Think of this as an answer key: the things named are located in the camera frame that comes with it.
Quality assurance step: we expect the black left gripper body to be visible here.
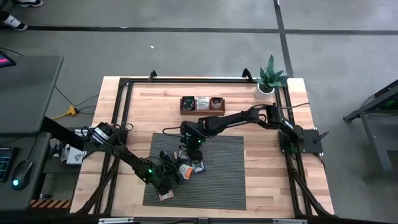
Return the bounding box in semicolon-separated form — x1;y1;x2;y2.
149;152;185;194

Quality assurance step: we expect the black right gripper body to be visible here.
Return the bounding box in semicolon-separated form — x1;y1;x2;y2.
183;136;205;154

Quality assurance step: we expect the tan vanilla tea packet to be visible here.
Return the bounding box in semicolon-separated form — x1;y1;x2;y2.
157;189;175;202
210;96;224;111

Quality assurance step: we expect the brown wooden tea box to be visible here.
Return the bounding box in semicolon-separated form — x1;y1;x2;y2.
179;95;226;117

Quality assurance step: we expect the grey woven table mat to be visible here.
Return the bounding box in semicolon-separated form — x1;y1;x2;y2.
142;133;248;212

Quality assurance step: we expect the white plant pot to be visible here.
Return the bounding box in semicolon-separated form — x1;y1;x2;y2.
254;83;276;101

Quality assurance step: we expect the white cardboard box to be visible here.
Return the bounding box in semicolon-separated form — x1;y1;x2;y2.
65;145;87;166

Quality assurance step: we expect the green snake plant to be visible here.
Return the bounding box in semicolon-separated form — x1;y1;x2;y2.
255;54;290;92

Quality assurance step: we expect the orange black hazard strip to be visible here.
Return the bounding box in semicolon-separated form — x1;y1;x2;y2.
29;198;72;210

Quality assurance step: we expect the black angled beam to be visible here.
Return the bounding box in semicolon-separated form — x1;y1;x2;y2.
40;115;86;152

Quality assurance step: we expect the yellow power plug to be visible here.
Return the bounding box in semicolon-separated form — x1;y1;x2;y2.
50;105;79;121

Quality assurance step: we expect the small grey desk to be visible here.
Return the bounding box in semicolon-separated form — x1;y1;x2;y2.
0;131;52;213

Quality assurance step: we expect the black computer mouse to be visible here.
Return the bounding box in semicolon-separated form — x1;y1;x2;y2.
11;159;34;192

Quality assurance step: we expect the black keyboard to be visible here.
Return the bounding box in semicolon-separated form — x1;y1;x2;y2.
0;146;16;184

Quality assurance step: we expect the large grey desk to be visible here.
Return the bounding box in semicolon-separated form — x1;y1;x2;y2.
0;55;65;135

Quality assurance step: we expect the black metal stand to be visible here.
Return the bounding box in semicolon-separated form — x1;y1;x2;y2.
341;78;398;183

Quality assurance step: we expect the tablet with pink screen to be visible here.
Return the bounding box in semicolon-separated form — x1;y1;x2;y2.
0;50;17;69

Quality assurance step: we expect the person's shoe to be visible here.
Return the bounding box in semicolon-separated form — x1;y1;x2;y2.
0;12;29;32
11;0;45;8

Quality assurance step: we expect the silver metal bracket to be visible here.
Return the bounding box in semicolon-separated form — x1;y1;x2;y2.
272;218;308;224
98;217;136;224

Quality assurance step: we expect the black aluminium rig frame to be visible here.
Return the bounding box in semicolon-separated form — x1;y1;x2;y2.
74;68;335;219

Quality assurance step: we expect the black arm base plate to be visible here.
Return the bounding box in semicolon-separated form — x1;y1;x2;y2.
277;128;325;154

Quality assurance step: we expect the black lever handle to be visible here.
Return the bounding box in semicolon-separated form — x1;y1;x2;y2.
313;130;330;145

